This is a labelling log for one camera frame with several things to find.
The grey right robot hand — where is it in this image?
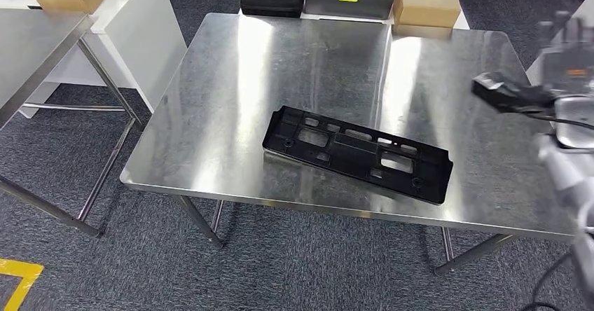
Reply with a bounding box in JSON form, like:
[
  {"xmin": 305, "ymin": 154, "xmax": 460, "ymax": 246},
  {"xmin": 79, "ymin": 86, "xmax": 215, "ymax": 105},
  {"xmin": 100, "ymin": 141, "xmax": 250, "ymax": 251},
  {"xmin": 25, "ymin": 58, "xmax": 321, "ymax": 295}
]
[{"xmin": 538, "ymin": 11, "xmax": 594, "ymax": 99}]

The black plastic bracket part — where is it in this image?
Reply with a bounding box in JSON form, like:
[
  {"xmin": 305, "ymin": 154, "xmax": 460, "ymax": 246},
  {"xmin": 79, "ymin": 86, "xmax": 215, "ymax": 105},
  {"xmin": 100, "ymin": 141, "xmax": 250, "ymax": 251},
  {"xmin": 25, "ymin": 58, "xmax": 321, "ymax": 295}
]
[{"xmin": 262, "ymin": 105, "xmax": 455, "ymax": 207}]

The stainless steel workbench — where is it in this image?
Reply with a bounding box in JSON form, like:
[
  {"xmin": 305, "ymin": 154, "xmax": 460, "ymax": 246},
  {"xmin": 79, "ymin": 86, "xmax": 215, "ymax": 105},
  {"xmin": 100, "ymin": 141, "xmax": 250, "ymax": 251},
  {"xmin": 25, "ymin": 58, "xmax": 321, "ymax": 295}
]
[{"xmin": 119, "ymin": 13, "xmax": 579, "ymax": 277}]

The white low platform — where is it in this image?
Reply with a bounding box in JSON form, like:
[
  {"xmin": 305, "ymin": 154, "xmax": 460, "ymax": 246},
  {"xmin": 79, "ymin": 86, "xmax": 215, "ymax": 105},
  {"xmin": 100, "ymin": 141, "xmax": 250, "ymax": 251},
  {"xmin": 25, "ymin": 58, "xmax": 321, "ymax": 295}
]
[{"xmin": 237, "ymin": 7, "xmax": 471, "ymax": 32}]

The flat cardboard box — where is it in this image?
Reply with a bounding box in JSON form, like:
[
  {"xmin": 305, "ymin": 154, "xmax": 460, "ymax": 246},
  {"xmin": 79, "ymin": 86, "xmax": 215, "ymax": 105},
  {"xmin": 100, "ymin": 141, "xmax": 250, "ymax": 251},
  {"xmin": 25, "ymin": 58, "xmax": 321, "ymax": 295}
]
[{"xmin": 392, "ymin": 22, "xmax": 453, "ymax": 41}]

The closed cardboard box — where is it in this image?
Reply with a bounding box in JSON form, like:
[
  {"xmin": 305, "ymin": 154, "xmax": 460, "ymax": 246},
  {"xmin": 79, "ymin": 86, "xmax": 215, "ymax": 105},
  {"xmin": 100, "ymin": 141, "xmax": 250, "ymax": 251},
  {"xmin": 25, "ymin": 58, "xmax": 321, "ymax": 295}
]
[{"xmin": 392, "ymin": 0, "xmax": 462, "ymax": 29}]

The stainless steel table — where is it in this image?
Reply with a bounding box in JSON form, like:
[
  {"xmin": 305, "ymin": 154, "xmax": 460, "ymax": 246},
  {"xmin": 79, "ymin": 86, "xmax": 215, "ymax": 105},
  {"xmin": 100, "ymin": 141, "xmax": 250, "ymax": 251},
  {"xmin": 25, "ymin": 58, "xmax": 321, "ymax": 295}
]
[{"xmin": 0, "ymin": 8, "xmax": 146, "ymax": 238}]

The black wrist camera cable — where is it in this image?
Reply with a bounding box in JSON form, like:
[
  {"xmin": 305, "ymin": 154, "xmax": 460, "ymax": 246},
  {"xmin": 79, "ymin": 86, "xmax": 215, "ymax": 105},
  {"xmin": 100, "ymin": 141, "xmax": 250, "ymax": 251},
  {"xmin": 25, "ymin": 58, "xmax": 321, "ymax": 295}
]
[{"xmin": 524, "ymin": 111, "xmax": 594, "ymax": 131}]

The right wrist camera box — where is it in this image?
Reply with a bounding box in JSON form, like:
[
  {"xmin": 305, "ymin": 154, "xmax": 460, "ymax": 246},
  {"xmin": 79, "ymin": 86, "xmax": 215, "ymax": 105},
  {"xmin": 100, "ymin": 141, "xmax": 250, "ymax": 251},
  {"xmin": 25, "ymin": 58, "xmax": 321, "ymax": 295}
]
[{"xmin": 471, "ymin": 72, "xmax": 558, "ymax": 115}]

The black hanging arm cable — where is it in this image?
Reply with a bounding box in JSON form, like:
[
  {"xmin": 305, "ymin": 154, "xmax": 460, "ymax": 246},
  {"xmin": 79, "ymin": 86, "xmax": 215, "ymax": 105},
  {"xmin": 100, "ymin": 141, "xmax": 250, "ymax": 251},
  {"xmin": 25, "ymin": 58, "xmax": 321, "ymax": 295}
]
[{"xmin": 519, "ymin": 253, "xmax": 574, "ymax": 311}]

